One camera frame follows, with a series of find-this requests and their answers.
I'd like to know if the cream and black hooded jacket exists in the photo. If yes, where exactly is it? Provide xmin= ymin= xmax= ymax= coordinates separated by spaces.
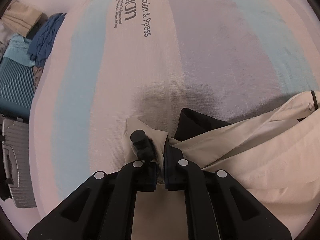
xmin=123 ymin=92 xmax=319 ymax=238

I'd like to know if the grey hard suitcase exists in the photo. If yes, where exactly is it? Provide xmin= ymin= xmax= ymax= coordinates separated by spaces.
xmin=2 ymin=118 xmax=36 ymax=209

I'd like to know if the teal hard suitcase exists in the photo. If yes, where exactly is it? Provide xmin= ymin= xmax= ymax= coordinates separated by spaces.
xmin=0 ymin=57 xmax=36 ymax=120

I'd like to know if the striped bed sheet mattress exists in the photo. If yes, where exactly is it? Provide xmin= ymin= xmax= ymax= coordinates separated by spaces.
xmin=29 ymin=0 xmax=319 ymax=217

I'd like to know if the dark blue crumpled cloth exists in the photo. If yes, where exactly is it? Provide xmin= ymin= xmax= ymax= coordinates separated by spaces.
xmin=27 ymin=13 xmax=66 ymax=67

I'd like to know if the light blue folded towel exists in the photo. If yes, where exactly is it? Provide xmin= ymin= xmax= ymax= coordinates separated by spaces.
xmin=3 ymin=34 xmax=35 ymax=67

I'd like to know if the left beige curtain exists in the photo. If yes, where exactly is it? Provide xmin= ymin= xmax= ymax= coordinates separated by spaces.
xmin=1 ymin=0 xmax=42 ymax=37

